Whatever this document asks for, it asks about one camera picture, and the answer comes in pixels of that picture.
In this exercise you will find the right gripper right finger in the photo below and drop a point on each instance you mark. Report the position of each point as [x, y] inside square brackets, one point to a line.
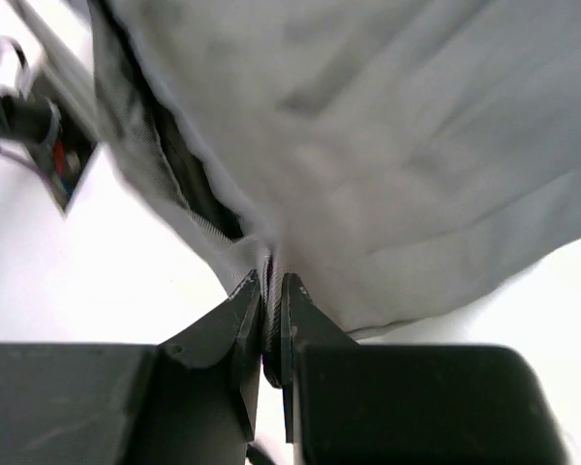
[347, 403]

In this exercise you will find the grey pleated skirt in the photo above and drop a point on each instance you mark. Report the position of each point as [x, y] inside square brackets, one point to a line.
[404, 158]

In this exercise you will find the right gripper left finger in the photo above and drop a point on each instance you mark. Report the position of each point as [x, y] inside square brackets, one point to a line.
[189, 400]

